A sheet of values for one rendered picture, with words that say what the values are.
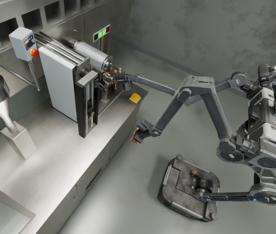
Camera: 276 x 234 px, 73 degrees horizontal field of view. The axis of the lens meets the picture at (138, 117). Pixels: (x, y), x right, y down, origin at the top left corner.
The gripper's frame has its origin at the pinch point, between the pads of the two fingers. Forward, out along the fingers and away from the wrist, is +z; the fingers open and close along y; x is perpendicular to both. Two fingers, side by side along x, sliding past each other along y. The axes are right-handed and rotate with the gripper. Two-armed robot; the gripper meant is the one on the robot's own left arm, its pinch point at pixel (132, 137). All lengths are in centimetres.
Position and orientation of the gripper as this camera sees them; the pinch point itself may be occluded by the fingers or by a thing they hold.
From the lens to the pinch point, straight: 130.5
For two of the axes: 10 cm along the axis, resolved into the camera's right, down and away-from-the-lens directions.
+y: -3.8, 7.0, -6.0
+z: -6.3, 2.8, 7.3
